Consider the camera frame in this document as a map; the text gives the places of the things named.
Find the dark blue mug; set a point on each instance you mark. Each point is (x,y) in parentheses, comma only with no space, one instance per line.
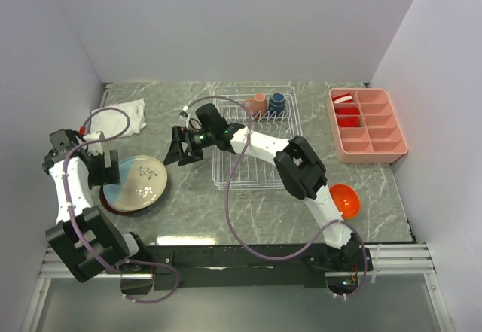
(276,104)

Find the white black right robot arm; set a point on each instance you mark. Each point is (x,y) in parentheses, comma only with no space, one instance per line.
(299,167)

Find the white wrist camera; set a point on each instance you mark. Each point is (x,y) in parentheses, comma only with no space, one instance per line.
(184,115)
(97,138)

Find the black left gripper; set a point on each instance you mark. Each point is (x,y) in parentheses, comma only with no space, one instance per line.
(106,175)

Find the cream and blue plate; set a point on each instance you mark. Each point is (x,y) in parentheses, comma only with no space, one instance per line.
(143,180)

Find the aluminium frame rail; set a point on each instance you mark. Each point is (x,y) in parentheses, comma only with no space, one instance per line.
(227,200)

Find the pink printed mug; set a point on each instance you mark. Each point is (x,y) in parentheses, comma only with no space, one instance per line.
(256,105)

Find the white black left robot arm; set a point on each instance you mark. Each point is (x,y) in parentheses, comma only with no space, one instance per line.
(82,227)

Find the white folded cloth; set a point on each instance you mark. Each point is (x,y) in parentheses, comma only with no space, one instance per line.
(110,122)

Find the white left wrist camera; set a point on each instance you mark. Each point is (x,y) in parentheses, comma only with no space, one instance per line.
(97,138)

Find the red white cup in tray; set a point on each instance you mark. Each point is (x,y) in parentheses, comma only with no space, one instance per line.
(343,98)

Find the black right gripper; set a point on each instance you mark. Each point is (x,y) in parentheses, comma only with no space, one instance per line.
(175,153)

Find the brown rimmed plate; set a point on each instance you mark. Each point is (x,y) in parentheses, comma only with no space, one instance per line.
(112,210)

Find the orange plastic bowl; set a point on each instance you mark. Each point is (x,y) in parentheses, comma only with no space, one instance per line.
(346,200)

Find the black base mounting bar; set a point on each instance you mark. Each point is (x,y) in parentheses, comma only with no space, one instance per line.
(202,266)

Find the pink compartment organizer tray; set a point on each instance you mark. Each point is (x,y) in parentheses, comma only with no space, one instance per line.
(378,139)

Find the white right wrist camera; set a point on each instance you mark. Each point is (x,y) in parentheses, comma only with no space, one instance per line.
(184,115)

